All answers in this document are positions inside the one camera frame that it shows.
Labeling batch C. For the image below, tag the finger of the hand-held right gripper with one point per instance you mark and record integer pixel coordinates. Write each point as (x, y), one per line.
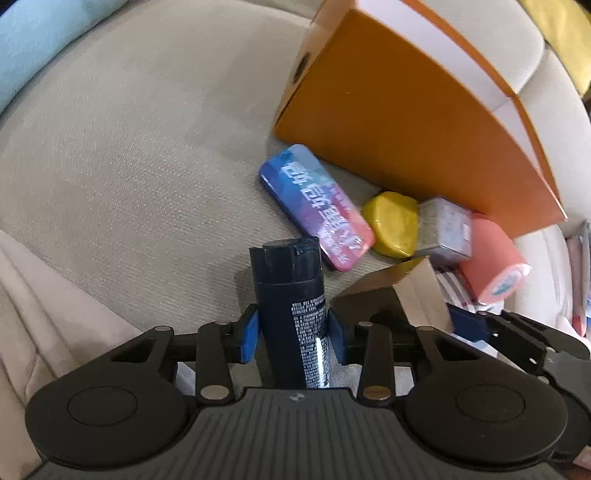
(468, 325)

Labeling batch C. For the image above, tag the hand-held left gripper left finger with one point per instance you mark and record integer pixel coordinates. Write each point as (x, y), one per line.
(250, 337)

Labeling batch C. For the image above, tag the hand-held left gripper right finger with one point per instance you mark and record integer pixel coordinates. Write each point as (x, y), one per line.
(336, 344)

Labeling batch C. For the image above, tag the dark blue cylindrical bottle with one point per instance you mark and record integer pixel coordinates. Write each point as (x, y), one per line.
(286, 314)

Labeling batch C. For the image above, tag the plaid fabric pouch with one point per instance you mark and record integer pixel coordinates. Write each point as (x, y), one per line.
(455, 284)

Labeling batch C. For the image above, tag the brown cardboard small box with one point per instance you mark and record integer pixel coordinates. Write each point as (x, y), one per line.
(415, 290)

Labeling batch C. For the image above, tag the pink cylindrical roll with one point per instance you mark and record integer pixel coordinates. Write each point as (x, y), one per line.
(489, 251)

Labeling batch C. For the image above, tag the yellow rounded case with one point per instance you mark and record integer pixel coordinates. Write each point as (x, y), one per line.
(392, 224)

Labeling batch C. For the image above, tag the blue pink tin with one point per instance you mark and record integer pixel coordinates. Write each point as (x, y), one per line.
(314, 203)

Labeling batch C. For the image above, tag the orange cardboard box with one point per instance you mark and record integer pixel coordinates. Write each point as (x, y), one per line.
(392, 115)

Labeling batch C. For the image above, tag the pink white packet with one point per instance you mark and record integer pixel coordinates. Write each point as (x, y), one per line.
(581, 277)

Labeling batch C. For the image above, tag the beige blanket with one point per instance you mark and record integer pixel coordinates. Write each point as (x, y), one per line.
(37, 323)

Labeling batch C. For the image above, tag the yellow cushion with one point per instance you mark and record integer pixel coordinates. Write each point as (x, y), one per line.
(563, 27)

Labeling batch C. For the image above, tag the light blue pillow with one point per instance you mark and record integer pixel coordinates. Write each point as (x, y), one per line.
(37, 41)

